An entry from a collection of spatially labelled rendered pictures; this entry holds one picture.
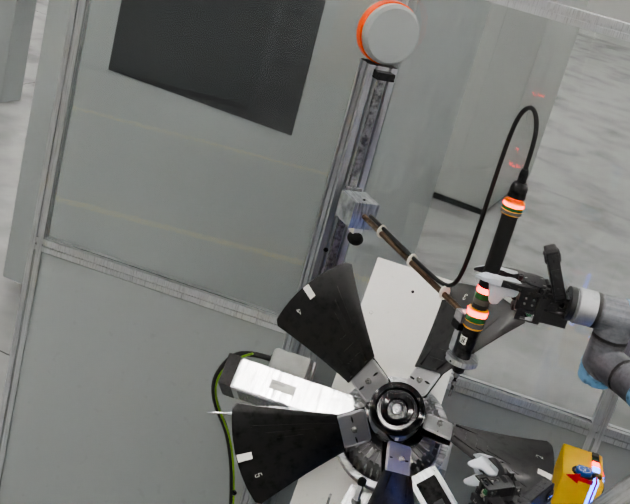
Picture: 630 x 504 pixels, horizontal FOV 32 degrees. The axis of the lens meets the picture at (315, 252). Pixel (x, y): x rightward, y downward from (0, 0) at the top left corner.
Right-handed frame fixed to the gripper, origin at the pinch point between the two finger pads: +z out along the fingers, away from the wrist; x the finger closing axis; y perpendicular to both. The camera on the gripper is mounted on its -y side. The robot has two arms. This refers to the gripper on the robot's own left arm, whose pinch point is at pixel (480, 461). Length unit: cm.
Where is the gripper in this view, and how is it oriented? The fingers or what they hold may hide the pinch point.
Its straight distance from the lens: 234.2
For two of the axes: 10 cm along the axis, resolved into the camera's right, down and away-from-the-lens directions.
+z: -3.9, -4.1, 8.3
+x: -1.5, 9.1, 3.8
